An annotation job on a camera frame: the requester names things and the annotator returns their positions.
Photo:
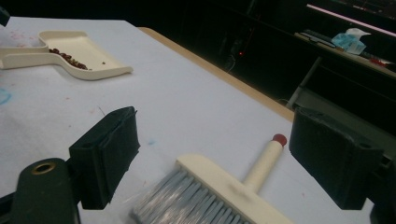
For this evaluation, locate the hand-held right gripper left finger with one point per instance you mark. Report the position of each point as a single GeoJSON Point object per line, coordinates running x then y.
{"type": "Point", "coordinates": [107, 155]}

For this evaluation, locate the pile of red beans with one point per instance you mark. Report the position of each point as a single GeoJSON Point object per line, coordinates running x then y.
{"type": "Point", "coordinates": [70, 59]}

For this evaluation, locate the cream plastic dustpan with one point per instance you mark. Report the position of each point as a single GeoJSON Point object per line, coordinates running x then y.
{"type": "Point", "coordinates": [87, 46]}

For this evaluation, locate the white-framed desk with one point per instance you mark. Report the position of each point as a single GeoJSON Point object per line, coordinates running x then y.
{"type": "Point", "coordinates": [373, 67]}

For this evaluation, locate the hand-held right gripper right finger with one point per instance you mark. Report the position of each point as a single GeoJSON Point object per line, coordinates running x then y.
{"type": "Point", "coordinates": [333, 155]}

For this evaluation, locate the black keyboard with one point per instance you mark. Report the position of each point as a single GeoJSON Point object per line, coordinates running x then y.
{"type": "Point", "coordinates": [319, 37]}

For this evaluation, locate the blue and white tissue pack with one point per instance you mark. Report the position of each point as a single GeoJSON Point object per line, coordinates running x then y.
{"type": "Point", "coordinates": [350, 42]}

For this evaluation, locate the wooden table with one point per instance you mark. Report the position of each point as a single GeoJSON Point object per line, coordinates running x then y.
{"type": "Point", "coordinates": [224, 76]}

